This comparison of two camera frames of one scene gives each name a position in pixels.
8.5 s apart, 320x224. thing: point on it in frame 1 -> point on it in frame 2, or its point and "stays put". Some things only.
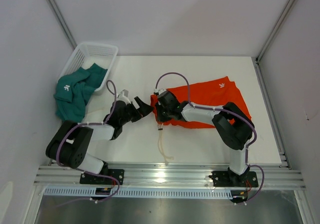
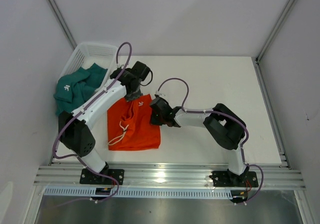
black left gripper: (143, 110) -> (129, 98)
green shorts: (73, 90) stays put
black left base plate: (86, 178) stays put
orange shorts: (213, 94) -> (129, 126)
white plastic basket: (86, 53) stays put
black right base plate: (224, 179) stays put
